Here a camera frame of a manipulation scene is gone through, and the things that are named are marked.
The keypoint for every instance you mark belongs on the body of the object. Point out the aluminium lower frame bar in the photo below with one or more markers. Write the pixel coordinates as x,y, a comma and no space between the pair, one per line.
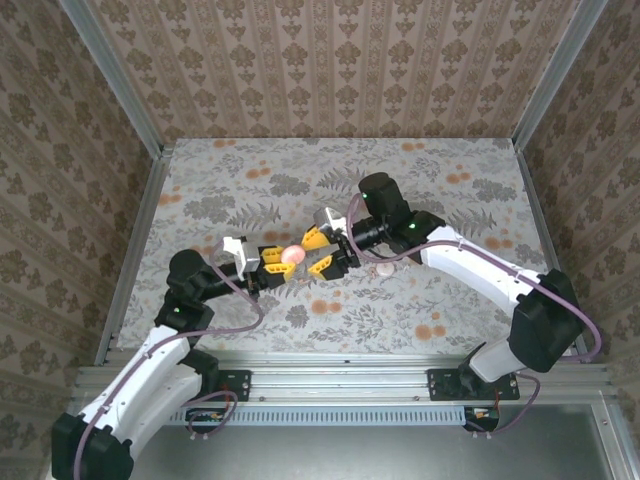
612,440

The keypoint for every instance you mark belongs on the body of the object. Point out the black connector module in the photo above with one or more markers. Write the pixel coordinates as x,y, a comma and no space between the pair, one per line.
482,416
207,417

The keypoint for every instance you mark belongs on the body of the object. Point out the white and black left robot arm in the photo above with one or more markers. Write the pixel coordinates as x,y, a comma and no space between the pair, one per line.
150,380

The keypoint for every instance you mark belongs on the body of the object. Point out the aluminium corner post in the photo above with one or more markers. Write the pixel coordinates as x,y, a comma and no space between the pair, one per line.
115,80
555,75

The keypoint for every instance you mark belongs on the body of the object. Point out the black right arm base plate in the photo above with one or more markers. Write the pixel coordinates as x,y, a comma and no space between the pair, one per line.
442,385

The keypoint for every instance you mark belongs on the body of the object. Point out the grey metal sheet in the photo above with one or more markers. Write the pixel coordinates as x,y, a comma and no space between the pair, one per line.
350,455

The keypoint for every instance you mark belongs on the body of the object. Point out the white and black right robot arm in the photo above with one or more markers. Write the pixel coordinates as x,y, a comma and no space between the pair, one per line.
480,265

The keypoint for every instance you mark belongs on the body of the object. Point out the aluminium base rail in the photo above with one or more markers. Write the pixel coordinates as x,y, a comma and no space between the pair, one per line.
340,380

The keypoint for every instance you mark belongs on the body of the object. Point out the aluminium side rail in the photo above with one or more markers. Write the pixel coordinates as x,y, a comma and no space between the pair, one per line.
145,225
537,210

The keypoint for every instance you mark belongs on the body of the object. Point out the pink earbud charging case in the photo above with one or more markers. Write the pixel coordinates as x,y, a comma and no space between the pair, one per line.
292,254

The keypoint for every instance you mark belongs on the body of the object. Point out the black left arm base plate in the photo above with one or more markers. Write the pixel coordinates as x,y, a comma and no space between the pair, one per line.
237,382

